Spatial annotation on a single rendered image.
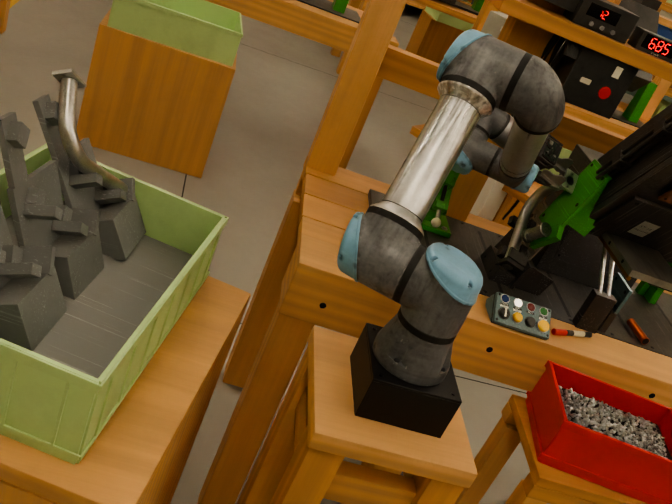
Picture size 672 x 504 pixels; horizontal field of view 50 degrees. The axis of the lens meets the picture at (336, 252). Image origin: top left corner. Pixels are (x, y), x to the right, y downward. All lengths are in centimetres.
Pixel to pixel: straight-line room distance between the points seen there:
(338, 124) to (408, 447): 108
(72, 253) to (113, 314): 13
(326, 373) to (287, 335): 34
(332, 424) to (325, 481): 12
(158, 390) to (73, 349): 17
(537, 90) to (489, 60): 10
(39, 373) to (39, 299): 21
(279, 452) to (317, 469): 32
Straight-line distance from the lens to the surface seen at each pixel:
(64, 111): 144
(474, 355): 182
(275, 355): 180
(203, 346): 148
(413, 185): 134
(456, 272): 127
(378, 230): 130
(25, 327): 127
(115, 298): 144
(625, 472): 168
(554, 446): 161
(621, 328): 214
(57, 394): 114
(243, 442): 199
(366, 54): 209
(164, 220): 163
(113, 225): 152
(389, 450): 135
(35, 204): 135
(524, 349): 184
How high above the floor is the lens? 170
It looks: 27 degrees down
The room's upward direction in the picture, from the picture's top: 24 degrees clockwise
